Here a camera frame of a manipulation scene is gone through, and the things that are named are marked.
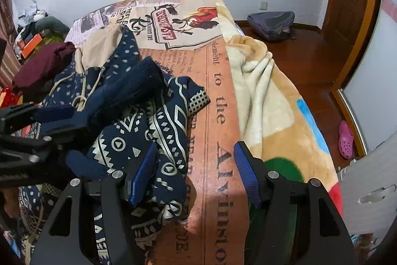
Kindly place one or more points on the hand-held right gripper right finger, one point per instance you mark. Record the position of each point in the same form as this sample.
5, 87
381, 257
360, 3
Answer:
245, 172

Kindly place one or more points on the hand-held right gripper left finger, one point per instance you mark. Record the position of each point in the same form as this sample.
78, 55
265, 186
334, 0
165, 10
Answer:
141, 172

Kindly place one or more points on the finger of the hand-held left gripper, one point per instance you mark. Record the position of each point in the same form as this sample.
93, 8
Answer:
46, 138
54, 113

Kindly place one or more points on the navy patterned hooded sweater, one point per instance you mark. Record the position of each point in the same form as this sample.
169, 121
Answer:
124, 128

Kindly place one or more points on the maroon garment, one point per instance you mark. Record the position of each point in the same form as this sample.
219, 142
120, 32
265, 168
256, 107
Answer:
40, 66

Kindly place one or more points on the red toy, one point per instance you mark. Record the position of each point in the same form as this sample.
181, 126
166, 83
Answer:
5, 97

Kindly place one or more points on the orange box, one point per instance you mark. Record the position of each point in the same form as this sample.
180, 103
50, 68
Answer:
29, 44

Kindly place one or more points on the cream colourful fleece blanket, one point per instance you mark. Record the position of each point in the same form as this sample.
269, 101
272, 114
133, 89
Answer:
273, 103

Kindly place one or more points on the grey green cloth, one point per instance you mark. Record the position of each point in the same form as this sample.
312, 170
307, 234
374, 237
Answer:
51, 24

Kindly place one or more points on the pile of white clutter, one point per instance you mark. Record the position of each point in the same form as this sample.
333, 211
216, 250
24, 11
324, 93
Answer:
29, 13

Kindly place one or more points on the pink clog shoe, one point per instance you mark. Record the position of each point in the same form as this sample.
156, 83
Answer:
345, 137

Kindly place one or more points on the newspaper print bedsheet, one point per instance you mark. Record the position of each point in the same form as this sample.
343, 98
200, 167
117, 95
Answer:
192, 66

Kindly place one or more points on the white plastic stool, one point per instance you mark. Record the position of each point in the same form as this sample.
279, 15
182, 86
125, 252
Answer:
369, 184

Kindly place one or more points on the grey blue backpack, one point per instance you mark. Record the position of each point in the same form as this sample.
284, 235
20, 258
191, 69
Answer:
271, 24

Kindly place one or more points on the white sliding door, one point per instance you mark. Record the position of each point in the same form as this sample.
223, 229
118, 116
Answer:
372, 66

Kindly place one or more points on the white wall socket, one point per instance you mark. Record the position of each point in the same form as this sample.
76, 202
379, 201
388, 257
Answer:
263, 5

